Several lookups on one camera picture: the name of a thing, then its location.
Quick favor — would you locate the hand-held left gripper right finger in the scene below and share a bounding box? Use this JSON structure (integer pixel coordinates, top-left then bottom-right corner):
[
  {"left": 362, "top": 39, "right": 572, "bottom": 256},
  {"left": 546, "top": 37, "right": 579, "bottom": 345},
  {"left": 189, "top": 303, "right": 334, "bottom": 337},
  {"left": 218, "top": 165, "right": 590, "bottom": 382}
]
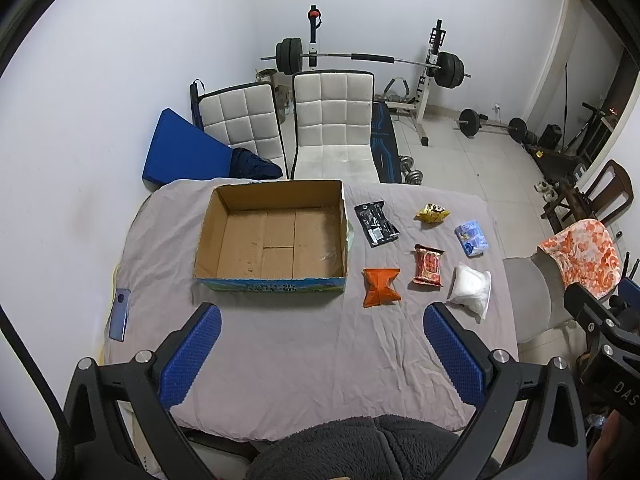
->
[{"left": 422, "top": 301, "right": 588, "bottom": 480}]

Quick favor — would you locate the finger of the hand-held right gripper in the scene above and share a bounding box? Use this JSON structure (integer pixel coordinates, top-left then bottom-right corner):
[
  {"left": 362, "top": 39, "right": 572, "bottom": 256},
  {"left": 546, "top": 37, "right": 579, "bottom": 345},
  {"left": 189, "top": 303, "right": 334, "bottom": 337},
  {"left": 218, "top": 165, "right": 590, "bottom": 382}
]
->
[
  {"left": 607, "top": 280, "right": 640, "bottom": 321},
  {"left": 563, "top": 282, "right": 640, "bottom": 343}
]

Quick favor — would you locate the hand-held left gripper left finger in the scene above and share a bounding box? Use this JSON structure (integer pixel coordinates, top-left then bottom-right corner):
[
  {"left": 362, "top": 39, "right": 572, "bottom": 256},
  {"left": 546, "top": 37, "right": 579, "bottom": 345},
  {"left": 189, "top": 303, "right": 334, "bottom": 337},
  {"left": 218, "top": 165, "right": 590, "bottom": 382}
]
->
[{"left": 55, "top": 302, "right": 223, "bottom": 480}]

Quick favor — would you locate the white plastic bag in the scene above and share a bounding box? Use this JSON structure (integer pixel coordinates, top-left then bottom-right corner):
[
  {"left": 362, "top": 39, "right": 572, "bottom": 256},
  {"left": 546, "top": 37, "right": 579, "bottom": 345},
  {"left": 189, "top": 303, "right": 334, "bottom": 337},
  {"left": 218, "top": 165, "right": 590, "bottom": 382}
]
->
[{"left": 445, "top": 264, "right": 493, "bottom": 321}]

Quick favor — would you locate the red snack packet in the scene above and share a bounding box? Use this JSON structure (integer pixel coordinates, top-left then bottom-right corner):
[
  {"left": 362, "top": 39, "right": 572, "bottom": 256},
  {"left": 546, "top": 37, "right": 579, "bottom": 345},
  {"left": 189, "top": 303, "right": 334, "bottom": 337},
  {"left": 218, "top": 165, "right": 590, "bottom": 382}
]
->
[{"left": 411, "top": 244, "right": 446, "bottom": 288}]

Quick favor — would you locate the orange snack packet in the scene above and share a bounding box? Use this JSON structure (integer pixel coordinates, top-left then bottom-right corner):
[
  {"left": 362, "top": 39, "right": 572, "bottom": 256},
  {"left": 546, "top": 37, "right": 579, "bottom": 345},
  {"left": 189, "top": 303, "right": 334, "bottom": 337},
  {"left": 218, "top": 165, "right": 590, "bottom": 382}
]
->
[{"left": 362, "top": 267, "right": 402, "bottom": 308}]

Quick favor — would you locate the blue white snack packet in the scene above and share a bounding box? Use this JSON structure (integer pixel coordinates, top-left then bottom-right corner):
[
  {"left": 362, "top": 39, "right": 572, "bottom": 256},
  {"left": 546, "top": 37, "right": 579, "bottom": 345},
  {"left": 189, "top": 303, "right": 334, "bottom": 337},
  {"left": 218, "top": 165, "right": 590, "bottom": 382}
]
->
[{"left": 454, "top": 219, "right": 491, "bottom": 257}]

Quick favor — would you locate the cardboard box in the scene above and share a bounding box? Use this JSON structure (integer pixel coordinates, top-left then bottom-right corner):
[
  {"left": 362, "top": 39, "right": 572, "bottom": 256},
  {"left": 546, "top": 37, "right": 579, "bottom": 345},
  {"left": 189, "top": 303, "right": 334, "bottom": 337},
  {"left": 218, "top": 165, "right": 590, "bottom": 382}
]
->
[{"left": 193, "top": 179, "right": 348, "bottom": 293}]

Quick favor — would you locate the yellow snack packet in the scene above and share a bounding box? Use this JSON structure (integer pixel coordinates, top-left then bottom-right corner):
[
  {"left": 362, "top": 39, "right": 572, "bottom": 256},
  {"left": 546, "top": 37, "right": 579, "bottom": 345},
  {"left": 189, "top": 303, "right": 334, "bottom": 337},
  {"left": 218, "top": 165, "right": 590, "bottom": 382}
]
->
[{"left": 414, "top": 203, "right": 451, "bottom": 227}]

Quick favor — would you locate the black snack packet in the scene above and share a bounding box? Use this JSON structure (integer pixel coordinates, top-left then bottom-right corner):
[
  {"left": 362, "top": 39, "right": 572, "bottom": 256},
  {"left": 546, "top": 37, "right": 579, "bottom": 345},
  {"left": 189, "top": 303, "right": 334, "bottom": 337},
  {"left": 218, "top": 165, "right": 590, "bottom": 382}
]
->
[{"left": 354, "top": 201, "right": 401, "bottom": 247}]

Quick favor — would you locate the person's right hand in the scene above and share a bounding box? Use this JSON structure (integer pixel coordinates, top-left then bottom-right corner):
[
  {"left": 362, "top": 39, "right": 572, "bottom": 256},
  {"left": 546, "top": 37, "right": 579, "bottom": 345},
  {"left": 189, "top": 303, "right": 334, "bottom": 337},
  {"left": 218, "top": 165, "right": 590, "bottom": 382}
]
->
[{"left": 590, "top": 410, "right": 640, "bottom": 480}]

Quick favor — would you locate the orange floral cloth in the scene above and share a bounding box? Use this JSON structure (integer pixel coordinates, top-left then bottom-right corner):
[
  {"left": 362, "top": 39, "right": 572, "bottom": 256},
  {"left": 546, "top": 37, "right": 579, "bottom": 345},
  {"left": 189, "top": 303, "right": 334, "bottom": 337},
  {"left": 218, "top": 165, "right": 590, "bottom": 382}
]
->
[{"left": 539, "top": 219, "right": 621, "bottom": 297}]

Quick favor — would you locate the grey chair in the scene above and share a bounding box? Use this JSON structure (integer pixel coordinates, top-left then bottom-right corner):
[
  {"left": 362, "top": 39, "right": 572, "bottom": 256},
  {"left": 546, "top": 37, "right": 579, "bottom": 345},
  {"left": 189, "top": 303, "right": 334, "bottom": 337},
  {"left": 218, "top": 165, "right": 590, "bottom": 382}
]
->
[{"left": 502, "top": 247, "right": 591, "bottom": 346}]

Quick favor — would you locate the blue smartphone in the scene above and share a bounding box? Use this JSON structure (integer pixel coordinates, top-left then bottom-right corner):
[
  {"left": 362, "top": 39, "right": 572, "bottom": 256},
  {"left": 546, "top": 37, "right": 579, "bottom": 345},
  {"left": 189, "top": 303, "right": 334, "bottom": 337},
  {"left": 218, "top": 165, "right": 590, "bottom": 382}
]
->
[{"left": 109, "top": 287, "right": 133, "bottom": 343}]

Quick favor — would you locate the dark wooden chair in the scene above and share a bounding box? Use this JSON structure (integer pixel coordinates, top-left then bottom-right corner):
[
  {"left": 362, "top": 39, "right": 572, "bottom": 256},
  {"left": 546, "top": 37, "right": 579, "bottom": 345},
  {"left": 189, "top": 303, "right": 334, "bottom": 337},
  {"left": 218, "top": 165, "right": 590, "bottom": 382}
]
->
[{"left": 542, "top": 159, "right": 635, "bottom": 233}]

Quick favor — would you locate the black exercise machine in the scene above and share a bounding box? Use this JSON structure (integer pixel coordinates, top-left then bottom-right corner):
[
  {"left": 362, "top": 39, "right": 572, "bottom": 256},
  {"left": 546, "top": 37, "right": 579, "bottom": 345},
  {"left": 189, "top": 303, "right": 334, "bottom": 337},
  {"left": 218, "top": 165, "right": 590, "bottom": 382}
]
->
[{"left": 565, "top": 102, "right": 617, "bottom": 161}]

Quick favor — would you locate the black speaker box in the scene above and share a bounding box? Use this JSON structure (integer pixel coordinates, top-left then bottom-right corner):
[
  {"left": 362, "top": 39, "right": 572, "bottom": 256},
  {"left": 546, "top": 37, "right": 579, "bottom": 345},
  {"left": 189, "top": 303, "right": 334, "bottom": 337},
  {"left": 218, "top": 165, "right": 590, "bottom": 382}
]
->
[{"left": 537, "top": 124, "right": 563, "bottom": 150}]

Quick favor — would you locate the dark blue jacket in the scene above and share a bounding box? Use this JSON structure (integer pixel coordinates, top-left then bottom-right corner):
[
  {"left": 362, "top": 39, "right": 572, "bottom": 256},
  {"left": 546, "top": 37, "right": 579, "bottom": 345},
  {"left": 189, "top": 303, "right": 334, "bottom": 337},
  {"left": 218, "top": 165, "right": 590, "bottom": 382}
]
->
[{"left": 230, "top": 147, "right": 285, "bottom": 181}]

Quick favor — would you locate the blue foam mat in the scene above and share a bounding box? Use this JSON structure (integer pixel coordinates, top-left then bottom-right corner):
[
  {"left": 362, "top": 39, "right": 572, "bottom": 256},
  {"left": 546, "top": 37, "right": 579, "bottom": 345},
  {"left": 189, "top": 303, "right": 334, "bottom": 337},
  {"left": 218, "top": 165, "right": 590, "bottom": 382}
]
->
[{"left": 141, "top": 107, "right": 236, "bottom": 192}]

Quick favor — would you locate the short barbell with black plates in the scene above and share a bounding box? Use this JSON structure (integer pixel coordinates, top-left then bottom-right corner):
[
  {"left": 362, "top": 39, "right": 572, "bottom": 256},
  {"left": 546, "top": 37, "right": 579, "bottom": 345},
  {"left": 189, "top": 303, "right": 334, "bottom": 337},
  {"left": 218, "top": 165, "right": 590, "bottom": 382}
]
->
[{"left": 455, "top": 108, "right": 526, "bottom": 143}]

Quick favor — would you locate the blue black weight bench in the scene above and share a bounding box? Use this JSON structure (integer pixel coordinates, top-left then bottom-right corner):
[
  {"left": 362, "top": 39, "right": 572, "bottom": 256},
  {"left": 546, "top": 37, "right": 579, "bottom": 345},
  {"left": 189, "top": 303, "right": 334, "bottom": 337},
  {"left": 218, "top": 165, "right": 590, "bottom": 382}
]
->
[{"left": 371, "top": 101, "right": 403, "bottom": 184}]

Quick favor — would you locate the white padded chair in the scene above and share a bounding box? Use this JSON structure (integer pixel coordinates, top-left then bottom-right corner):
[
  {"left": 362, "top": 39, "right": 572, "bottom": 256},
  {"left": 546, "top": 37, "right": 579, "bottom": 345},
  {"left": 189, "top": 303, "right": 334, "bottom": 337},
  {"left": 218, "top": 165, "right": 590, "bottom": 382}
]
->
[
  {"left": 290, "top": 70, "right": 378, "bottom": 181},
  {"left": 190, "top": 81, "right": 288, "bottom": 181}
]

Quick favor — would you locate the white barbell rack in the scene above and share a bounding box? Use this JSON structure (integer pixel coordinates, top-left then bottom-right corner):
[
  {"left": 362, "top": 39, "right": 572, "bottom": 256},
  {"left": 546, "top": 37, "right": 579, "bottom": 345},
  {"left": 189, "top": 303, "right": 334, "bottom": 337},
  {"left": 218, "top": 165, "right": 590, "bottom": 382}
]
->
[{"left": 305, "top": 5, "right": 446, "bottom": 148}]

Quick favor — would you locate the long barbell with black plates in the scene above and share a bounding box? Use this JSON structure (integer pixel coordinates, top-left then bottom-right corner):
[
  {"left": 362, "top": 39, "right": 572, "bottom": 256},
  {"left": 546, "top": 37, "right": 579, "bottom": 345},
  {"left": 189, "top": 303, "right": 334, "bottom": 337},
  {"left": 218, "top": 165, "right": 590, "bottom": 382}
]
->
[{"left": 260, "top": 37, "right": 472, "bottom": 92}]

